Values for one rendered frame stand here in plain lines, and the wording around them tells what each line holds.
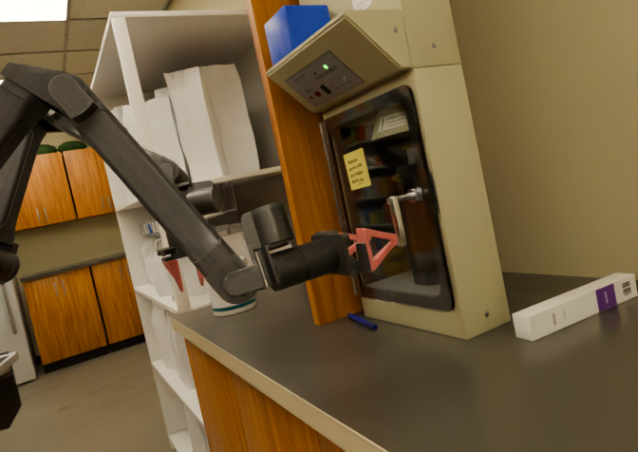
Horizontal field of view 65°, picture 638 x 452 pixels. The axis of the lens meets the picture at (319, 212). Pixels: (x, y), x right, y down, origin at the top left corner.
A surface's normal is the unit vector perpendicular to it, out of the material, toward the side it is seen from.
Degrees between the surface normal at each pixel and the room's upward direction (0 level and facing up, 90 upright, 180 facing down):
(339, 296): 90
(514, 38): 90
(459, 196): 90
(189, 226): 76
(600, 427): 0
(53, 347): 90
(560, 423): 0
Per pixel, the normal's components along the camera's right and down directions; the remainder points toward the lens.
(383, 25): 0.47, -0.05
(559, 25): -0.86, 0.21
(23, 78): 0.07, -0.17
